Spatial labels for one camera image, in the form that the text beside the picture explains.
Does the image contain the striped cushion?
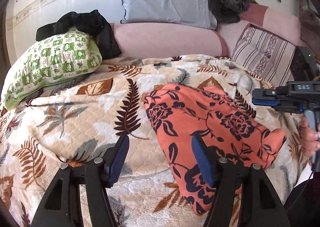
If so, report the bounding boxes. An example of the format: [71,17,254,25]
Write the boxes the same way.
[231,23,298,87]

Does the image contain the pink bolster cushion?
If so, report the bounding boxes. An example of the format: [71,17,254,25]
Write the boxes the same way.
[110,22,229,60]

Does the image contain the person's right hand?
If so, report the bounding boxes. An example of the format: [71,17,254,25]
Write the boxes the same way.
[300,118,320,157]

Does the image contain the white cloth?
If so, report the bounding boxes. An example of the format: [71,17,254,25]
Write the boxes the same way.
[294,164,313,189]

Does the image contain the orange floral garment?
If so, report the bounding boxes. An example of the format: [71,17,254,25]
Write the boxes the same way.
[143,83,287,215]

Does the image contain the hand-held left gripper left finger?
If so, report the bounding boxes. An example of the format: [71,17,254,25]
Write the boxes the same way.
[30,134,130,227]

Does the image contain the dark fur cushion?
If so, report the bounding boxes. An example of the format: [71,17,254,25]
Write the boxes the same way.
[207,0,250,24]

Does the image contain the leaf print blanket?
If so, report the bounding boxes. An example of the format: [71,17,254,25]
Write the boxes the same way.
[0,54,313,227]

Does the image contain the green checked pillow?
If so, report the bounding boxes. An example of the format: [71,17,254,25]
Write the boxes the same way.
[1,27,103,111]

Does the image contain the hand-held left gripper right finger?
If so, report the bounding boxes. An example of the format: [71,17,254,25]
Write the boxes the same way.
[191,136,290,227]

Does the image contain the black garment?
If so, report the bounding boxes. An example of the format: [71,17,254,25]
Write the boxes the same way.
[35,10,122,59]

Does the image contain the person's dark pants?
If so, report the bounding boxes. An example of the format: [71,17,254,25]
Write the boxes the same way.
[285,178,320,227]

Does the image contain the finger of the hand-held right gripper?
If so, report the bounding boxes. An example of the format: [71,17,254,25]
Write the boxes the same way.
[251,88,280,106]

